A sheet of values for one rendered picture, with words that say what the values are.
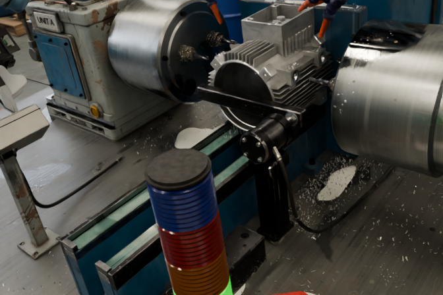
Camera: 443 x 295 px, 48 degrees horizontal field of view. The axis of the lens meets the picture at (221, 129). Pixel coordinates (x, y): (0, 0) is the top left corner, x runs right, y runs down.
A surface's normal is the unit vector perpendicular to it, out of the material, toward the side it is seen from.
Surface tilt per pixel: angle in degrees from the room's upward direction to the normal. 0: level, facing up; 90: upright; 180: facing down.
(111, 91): 90
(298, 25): 90
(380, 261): 0
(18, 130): 51
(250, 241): 0
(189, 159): 0
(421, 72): 43
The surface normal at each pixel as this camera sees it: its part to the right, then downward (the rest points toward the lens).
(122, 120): 0.76, 0.24
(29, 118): 0.51, -0.36
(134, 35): -0.59, -0.14
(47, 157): -0.12, -0.86
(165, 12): -0.38, -0.60
